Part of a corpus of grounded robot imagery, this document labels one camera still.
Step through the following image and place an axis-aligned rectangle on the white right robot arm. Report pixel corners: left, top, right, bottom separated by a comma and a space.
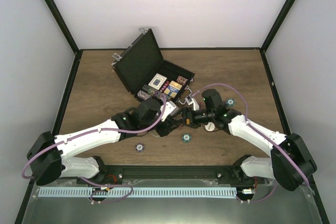
182, 89, 317, 191

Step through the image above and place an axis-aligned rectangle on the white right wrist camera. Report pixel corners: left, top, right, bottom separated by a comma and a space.
185, 97, 200, 111

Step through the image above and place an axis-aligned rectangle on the purple poker chip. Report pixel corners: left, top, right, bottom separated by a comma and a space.
135, 143, 144, 152

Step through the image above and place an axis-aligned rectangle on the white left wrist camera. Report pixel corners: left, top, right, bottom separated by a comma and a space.
163, 101, 178, 117

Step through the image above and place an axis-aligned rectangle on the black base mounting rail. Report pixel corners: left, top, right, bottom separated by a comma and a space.
90, 165, 265, 186

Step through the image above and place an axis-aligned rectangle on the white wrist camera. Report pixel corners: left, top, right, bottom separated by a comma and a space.
163, 101, 178, 117
185, 97, 200, 111

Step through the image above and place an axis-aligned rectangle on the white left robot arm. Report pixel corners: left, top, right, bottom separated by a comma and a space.
26, 98, 177, 186

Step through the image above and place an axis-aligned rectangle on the red dice row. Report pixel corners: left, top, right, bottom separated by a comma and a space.
160, 81, 169, 92

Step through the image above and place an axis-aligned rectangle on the white round dealer button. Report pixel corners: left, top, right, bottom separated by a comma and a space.
204, 122, 216, 132

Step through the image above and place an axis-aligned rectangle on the black poker set case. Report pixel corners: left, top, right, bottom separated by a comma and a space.
112, 28, 195, 102

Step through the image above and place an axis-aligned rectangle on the light blue slotted rail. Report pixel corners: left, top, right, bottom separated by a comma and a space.
37, 187, 237, 199

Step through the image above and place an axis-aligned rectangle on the black enclosure frame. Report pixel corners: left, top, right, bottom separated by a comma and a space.
14, 0, 330, 224

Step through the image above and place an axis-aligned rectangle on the teal poker chip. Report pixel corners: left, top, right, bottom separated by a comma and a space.
226, 99, 235, 106
182, 133, 191, 143

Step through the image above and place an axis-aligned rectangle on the white playing card deck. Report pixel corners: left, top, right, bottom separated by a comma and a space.
148, 73, 167, 90

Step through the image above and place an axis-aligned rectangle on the mixed colour chip row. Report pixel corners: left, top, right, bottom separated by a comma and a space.
142, 84, 163, 99

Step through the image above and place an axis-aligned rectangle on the blue orange chip row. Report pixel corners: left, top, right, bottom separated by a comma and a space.
137, 90, 152, 101

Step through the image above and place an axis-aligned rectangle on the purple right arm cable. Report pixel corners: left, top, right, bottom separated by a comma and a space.
191, 83, 310, 204

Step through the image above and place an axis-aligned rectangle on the blue yellow card box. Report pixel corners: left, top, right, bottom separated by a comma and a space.
163, 81, 183, 98

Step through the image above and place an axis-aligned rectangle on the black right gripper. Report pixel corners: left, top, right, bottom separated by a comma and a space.
171, 108, 215, 130

